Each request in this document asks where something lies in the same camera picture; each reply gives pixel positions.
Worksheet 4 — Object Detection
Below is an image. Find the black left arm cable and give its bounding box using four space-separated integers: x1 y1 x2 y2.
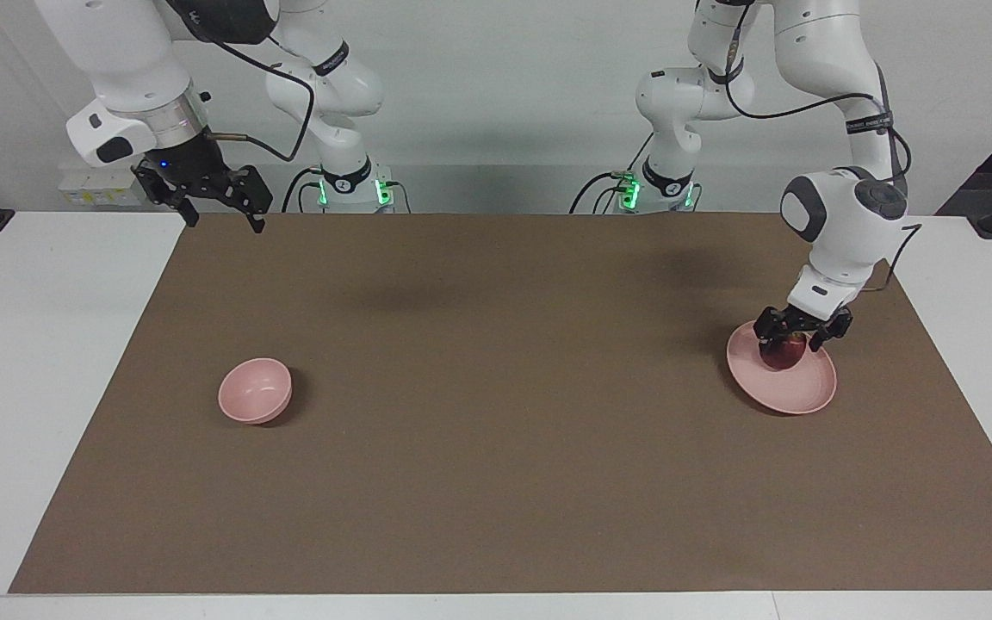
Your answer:
720 0 923 294

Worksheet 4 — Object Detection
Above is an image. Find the white wall power strip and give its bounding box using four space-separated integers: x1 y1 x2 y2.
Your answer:
59 166 152 208

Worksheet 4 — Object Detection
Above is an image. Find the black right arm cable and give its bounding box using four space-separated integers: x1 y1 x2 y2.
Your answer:
170 0 318 164

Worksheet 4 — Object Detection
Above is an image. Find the red apple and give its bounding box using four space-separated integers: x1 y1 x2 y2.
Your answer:
760 332 809 371

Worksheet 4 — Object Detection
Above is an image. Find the pink plate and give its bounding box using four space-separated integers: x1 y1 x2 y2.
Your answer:
726 320 838 416

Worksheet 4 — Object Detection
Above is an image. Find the pink bowl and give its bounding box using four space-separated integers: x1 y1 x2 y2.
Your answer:
218 358 294 425

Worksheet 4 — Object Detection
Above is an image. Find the brown table mat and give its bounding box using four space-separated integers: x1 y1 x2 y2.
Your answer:
9 213 992 595

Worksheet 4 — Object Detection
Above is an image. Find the black base cable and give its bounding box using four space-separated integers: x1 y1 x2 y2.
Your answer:
569 170 632 214
281 168 325 214

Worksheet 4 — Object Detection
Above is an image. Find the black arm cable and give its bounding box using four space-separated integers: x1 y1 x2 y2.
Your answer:
170 0 318 164
720 0 923 294

